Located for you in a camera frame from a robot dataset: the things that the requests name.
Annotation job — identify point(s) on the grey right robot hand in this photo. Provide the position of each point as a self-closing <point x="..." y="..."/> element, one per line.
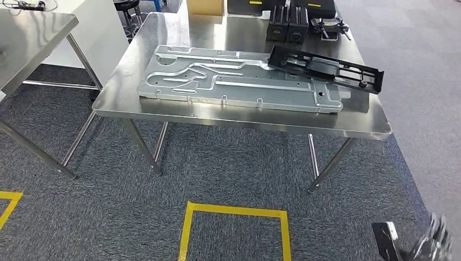
<point x="435" y="245"/>

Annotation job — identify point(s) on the black plastic panel part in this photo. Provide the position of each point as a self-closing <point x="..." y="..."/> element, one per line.
<point x="324" y="66"/>

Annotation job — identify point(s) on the steel workbench table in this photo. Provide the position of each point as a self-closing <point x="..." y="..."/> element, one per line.
<point x="360" y="115"/>

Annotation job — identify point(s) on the yellow floor tape square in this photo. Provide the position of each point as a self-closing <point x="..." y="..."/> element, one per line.
<point x="14" y="201"/>
<point x="234" y="209"/>

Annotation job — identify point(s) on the black and silver clamp tool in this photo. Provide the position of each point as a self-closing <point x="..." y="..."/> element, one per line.
<point x="329" y="27"/>

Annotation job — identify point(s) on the stamped silver metal plate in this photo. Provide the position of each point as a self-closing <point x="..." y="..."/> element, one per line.
<point x="234" y="93"/>

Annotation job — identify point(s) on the black ribbed box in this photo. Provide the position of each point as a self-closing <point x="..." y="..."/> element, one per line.
<point x="298" y="30"/>
<point x="277" y="28"/>

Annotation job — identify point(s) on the brown cardboard box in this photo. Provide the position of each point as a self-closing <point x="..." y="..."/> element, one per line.
<point x="205" y="6"/>

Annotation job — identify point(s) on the blue metal stand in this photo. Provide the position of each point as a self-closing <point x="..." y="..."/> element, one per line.
<point x="157" y="4"/>

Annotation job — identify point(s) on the black round stool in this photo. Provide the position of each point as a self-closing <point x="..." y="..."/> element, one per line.
<point x="126" y="4"/>

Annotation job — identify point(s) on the white cabinet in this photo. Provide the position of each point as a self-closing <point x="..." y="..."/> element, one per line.
<point x="101" y="36"/>

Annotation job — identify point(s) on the steel side table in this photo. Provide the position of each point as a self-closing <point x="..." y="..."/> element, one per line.
<point x="28" y="39"/>

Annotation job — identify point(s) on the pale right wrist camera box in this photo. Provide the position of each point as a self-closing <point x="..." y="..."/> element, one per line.
<point x="385" y="241"/>

